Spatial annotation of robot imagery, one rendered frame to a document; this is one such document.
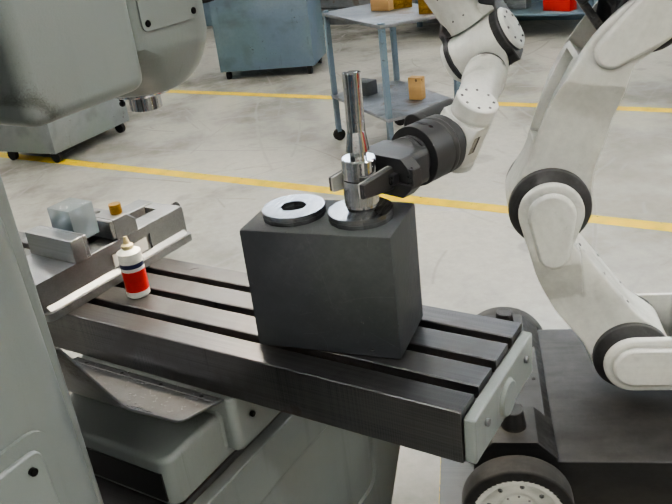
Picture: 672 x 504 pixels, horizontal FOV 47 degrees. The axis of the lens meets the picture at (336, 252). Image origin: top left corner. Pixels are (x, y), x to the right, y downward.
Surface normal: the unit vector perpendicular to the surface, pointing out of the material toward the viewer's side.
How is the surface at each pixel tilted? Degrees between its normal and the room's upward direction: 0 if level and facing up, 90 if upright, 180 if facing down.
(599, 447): 0
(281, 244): 90
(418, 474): 0
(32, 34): 90
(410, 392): 0
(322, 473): 90
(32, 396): 88
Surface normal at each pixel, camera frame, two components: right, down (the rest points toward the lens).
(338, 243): -0.35, 0.44
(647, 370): -0.14, 0.43
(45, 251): -0.55, 0.41
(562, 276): -0.04, 0.77
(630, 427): -0.11, -0.90
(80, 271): 0.83, 0.15
